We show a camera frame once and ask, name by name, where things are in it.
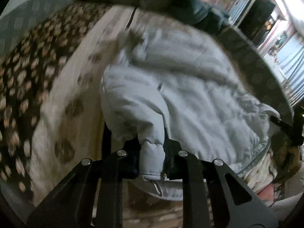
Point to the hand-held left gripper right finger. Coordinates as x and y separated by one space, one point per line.
172 163

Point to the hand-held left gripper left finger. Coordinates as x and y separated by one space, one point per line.
123 163

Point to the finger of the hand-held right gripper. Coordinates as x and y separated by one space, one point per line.
282 124

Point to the light blue puffer jacket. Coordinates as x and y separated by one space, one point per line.
190 95

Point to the dark clothes pile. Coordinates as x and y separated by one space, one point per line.
185 4

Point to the blue striped curtain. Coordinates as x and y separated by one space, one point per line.
293 57

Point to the black door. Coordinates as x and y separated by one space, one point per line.
256 19

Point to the beige floral bed sheet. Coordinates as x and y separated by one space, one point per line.
78 64

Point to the brown floral blanket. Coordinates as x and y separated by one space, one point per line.
28 76

